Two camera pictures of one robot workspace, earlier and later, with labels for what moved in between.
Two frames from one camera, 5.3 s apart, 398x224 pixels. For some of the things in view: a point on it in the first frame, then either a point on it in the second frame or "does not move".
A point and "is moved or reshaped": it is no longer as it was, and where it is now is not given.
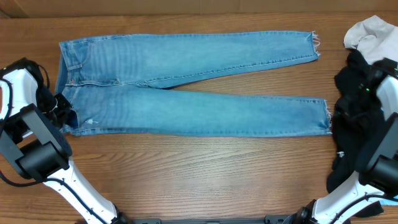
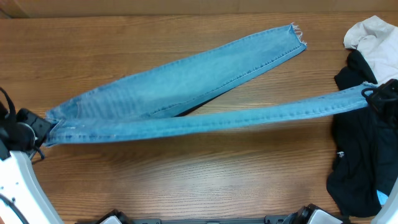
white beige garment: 374,39 does not move
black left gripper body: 53,107 to 34,128
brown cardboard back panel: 12,8 does not move
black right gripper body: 356,107 to 384,98
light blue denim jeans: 119,86 is moved or reshaped
